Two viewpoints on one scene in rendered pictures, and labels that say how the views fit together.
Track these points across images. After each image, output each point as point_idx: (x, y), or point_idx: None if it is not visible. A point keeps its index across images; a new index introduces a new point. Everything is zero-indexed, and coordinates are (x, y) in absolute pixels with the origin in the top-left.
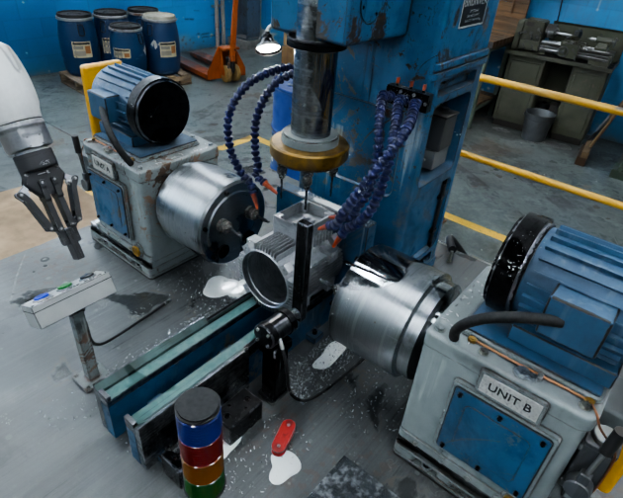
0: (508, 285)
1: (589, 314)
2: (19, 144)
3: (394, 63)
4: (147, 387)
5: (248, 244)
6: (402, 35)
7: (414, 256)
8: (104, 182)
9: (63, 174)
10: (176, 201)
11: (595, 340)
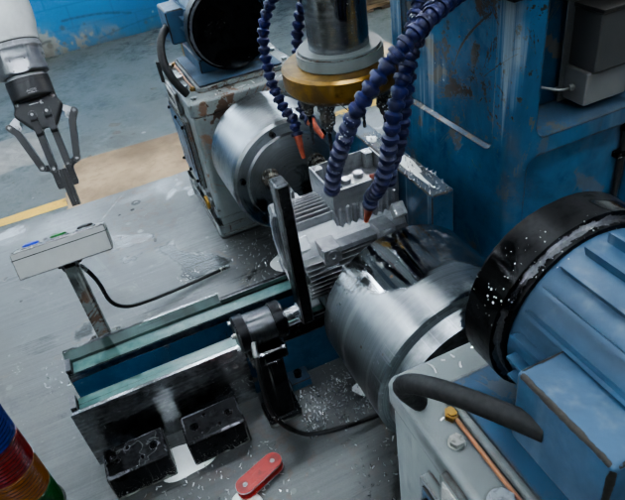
0: (486, 331)
1: (575, 434)
2: (2, 69)
3: None
4: (126, 368)
5: (271, 206)
6: None
7: None
8: (176, 116)
9: (60, 105)
10: (222, 142)
11: (591, 492)
